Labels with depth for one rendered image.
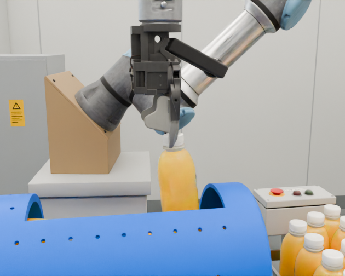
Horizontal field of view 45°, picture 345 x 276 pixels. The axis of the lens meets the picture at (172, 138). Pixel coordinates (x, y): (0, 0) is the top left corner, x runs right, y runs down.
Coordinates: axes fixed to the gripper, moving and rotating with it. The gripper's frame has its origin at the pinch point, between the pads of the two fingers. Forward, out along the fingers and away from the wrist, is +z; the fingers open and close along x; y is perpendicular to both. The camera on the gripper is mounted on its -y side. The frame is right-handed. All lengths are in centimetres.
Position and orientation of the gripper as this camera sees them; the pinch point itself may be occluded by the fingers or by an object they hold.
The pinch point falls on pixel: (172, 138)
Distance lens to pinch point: 75.5
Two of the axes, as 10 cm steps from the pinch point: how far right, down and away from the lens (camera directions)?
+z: 0.0, 9.8, 2.2
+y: -9.9, 0.4, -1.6
